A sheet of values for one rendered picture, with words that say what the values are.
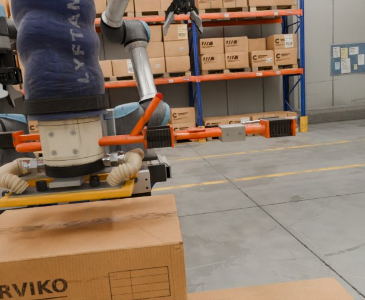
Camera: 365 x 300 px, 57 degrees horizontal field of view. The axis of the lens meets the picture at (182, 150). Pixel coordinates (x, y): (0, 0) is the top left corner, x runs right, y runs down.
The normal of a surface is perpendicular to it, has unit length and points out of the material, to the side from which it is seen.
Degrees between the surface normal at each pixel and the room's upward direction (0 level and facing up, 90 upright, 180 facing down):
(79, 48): 105
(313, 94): 90
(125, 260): 90
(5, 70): 90
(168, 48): 90
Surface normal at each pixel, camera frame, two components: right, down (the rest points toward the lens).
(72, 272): 0.08, 0.17
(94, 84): 0.83, 0.02
